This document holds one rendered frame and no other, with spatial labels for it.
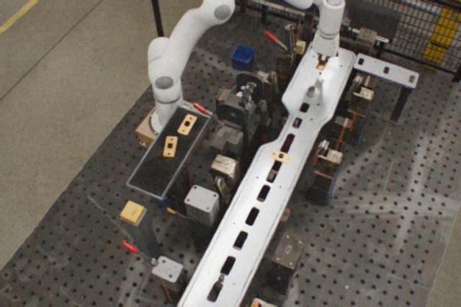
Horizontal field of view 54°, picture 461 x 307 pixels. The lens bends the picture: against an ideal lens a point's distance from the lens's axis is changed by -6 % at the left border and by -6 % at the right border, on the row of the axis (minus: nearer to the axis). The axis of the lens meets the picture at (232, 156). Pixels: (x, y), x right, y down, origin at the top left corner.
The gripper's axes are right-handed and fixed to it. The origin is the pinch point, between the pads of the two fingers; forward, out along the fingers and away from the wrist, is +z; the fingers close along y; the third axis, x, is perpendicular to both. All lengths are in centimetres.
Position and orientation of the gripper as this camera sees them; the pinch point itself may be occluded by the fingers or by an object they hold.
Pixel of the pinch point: (323, 58)
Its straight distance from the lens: 205.3
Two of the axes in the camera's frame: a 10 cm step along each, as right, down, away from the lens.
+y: 9.1, 3.5, -2.4
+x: 4.2, -7.7, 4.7
